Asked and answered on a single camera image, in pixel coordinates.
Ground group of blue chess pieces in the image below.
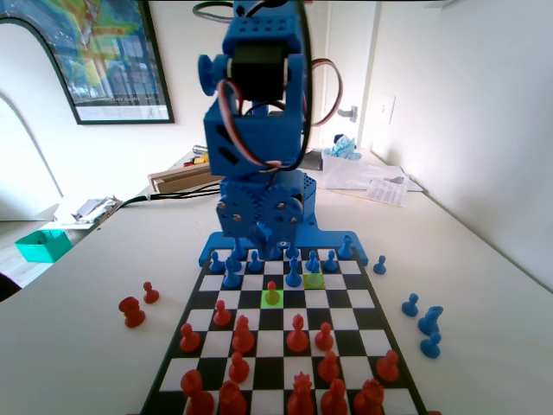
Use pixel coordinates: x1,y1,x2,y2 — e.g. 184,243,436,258
197,224,369,267

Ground red knight chess piece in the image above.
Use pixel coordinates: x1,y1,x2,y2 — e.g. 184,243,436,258
218,380,248,415
118,296,147,329
353,379,385,415

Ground red chess queen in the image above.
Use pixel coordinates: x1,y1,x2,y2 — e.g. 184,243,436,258
286,372,315,415

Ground wooden box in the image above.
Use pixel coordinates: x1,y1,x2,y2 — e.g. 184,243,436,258
146,162,222,195

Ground black and white chessboard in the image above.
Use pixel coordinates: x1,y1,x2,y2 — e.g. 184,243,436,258
137,246,429,415

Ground blue fuzzy toy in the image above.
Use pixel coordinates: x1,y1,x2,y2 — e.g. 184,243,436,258
323,133,363,161

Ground printed paper sheet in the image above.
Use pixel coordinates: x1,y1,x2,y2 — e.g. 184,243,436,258
364,176,410,208

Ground crumpled grey paper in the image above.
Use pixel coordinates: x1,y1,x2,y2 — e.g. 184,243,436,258
70,195,125,226

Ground white paper orange edge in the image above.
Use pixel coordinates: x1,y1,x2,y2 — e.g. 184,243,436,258
317,172,428,209

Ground white door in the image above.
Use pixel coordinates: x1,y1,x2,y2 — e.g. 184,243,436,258
320,0,382,150

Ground black framed map poster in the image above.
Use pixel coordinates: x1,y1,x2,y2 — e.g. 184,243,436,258
0,0,175,126

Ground teal plastic bin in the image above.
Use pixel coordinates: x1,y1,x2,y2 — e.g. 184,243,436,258
13,228,73,264

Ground black table cable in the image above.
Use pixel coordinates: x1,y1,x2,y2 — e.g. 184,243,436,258
112,181,222,209
149,186,222,202

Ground red white black wires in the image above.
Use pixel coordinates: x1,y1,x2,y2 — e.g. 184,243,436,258
217,58,346,175

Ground white light switch plate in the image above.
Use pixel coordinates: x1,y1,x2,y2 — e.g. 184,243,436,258
374,94,397,125

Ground white curved frame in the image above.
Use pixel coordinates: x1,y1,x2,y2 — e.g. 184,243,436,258
0,16,78,200

